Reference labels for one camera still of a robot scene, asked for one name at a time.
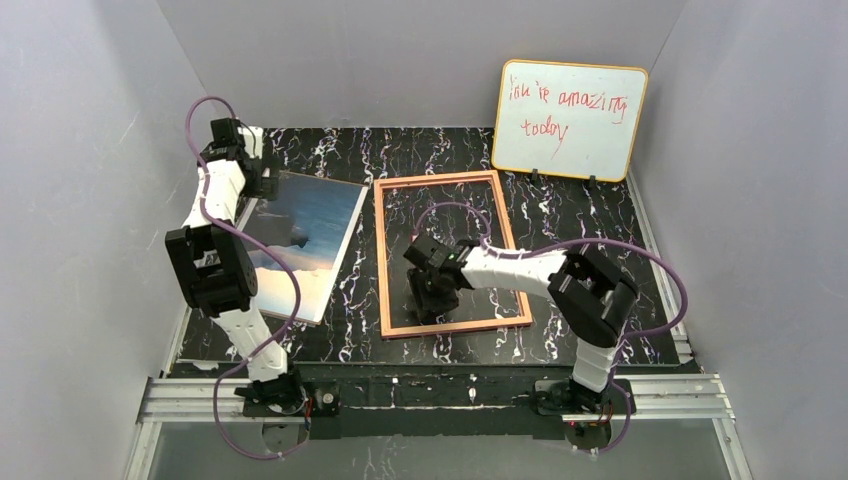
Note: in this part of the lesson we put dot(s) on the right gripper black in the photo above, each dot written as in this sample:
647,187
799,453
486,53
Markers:
428,291

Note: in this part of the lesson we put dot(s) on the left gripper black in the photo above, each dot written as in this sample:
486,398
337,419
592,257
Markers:
266,183

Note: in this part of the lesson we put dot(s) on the pink wooden photo frame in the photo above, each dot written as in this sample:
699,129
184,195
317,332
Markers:
447,207

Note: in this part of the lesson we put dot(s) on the sky and sea photo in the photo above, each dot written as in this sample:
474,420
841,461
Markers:
309,226

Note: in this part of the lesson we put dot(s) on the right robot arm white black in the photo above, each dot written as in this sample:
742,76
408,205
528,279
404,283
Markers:
593,295

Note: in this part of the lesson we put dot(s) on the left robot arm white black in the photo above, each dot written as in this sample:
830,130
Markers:
212,264

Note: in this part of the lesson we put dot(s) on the whiteboard with red writing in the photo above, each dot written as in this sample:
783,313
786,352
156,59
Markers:
568,119

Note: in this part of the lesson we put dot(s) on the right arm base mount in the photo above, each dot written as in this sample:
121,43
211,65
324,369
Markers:
563,397

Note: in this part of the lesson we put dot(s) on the aluminium rail at front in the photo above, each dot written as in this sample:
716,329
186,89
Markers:
647,397

